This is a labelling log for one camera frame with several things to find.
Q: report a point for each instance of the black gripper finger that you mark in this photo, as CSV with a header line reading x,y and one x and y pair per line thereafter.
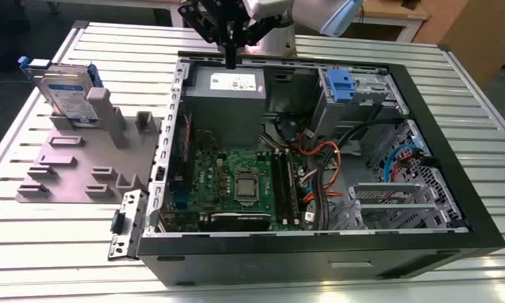
x,y
261,31
197,19

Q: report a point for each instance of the hard disk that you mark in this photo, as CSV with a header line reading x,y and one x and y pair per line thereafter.
x,y
69,94

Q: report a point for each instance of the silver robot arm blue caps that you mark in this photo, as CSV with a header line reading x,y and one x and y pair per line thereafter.
x,y
277,41

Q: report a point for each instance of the white desk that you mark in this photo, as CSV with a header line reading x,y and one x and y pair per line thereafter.
x,y
176,17

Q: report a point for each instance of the blue plastic drive latch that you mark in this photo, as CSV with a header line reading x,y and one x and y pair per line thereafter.
x,y
341,85

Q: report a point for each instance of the grey power supply unit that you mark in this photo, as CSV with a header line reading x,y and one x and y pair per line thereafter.
x,y
223,120

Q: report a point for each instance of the wooden desk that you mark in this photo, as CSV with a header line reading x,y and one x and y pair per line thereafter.
x,y
396,9

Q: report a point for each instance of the grey metal drive cage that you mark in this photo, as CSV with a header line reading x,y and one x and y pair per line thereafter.
x,y
341,116

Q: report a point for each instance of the grey parts rack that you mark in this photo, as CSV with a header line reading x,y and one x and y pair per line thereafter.
x,y
92,151

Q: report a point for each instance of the silver CPU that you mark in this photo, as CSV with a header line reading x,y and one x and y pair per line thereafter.
x,y
247,188

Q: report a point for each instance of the black RAM slot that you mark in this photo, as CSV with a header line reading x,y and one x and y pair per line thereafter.
x,y
293,189
280,189

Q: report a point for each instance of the CPU socket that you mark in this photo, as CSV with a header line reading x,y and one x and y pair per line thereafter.
x,y
236,189

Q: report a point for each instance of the green motherboard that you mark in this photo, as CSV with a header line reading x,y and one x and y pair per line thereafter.
x,y
211,189

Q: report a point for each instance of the brown wooden cabinet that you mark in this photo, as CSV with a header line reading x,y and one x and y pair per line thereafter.
x,y
484,34

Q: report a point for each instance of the black graphics card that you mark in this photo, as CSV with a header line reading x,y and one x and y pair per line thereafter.
x,y
236,221

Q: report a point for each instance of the black open PC case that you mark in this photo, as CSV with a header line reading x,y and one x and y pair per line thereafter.
x,y
277,252

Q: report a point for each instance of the grey metal case bracket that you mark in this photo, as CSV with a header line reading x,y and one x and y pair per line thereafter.
x,y
131,221

